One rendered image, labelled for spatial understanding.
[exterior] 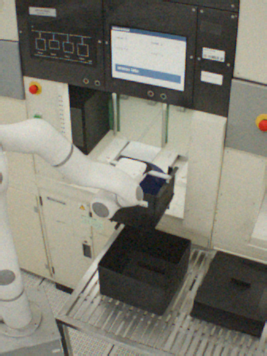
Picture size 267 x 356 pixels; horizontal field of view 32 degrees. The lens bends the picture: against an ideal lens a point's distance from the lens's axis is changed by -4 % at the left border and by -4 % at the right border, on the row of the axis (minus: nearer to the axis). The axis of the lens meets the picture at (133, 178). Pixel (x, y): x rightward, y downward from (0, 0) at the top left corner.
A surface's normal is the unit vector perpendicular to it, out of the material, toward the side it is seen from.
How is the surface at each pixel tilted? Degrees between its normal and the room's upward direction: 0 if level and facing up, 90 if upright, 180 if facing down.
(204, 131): 90
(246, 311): 0
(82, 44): 90
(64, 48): 90
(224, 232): 90
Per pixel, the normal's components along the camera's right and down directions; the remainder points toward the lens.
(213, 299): 0.00, -0.79
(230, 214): -0.40, 0.57
